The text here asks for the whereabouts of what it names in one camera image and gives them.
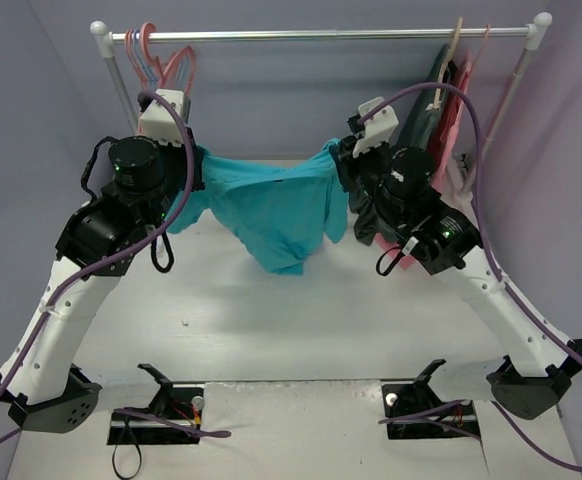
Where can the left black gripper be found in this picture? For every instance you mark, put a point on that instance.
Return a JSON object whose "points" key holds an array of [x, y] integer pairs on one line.
{"points": [[194, 167]]}

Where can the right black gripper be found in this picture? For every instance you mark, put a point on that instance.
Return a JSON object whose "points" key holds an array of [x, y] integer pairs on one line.
{"points": [[346, 161]]}

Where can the teal t shirt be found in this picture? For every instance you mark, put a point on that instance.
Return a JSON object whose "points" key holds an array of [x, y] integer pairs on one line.
{"points": [[280, 214]]}

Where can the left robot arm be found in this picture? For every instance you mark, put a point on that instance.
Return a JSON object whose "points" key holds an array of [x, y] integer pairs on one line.
{"points": [[43, 388]]}

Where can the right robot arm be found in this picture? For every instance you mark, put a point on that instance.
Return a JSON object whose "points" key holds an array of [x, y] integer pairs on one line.
{"points": [[539, 363]]}

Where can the dark green t shirt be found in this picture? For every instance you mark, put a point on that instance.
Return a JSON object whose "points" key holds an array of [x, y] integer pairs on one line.
{"points": [[415, 131]]}

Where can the wooden hanger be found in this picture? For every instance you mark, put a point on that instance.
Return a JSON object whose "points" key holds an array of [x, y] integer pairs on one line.
{"points": [[435, 104]]}

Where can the pink t shirt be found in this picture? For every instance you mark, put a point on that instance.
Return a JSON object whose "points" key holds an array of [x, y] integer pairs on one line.
{"points": [[440, 144]]}

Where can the blue plastic hanger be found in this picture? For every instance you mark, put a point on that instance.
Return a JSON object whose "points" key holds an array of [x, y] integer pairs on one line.
{"points": [[177, 73]]}

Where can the pink plastic hanger front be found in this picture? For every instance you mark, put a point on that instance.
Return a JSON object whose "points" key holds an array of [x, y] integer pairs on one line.
{"points": [[178, 72]]}

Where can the pink plastic hanger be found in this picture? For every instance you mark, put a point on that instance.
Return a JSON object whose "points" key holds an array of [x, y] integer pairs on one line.
{"points": [[146, 74], [178, 72]]}

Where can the pink plastic hanger rear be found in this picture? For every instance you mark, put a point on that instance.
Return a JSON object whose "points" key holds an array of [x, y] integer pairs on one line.
{"points": [[146, 74]]}

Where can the pink hanger on right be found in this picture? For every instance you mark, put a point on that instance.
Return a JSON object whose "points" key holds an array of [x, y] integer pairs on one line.
{"points": [[483, 44]]}

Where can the white metal clothes rack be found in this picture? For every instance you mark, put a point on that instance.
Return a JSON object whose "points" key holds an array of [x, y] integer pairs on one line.
{"points": [[533, 33]]}

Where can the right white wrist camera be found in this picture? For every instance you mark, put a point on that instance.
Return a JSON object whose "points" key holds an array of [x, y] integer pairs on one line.
{"points": [[377, 129]]}

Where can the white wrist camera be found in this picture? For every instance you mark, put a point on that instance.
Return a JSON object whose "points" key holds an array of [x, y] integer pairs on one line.
{"points": [[377, 129], [157, 124]]}

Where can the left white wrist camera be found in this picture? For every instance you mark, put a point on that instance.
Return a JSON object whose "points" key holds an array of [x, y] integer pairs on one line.
{"points": [[157, 124]]}

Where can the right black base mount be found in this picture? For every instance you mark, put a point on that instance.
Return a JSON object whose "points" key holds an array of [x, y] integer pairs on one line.
{"points": [[417, 413]]}

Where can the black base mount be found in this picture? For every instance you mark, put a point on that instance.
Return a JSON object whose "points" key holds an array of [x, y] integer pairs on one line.
{"points": [[177, 402], [417, 413]]}

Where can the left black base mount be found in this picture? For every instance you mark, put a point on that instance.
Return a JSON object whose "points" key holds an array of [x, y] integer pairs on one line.
{"points": [[177, 402]]}

